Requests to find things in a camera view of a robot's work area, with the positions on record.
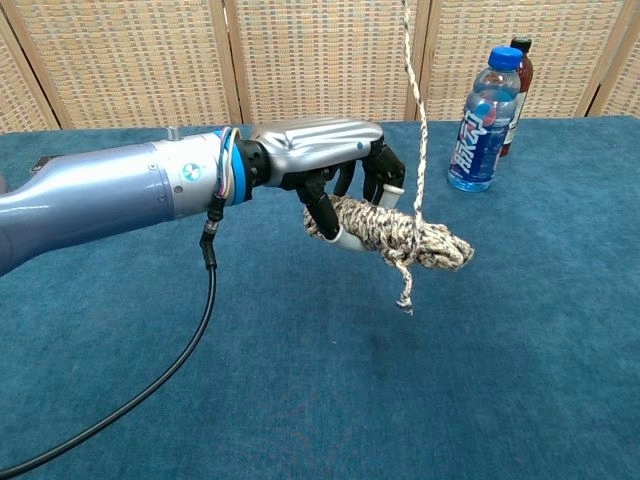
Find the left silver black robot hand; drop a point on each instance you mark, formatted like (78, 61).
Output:
(320, 145)

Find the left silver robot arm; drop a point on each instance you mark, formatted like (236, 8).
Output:
(100, 190)

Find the woven folding screen panel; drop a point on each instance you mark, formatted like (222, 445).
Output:
(565, 50)
(625, 90)
(125, 60)
(15, 100)
(325, 60)

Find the blue sports drink bottle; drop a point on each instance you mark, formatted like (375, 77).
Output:
(480, 145)

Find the dark brown black-capped bottle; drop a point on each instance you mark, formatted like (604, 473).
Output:
(525, 70)

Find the blue table cloth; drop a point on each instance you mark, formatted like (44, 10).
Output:
(350, 375)

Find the small open cardboard box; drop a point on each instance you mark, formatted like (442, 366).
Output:
(41, 164)

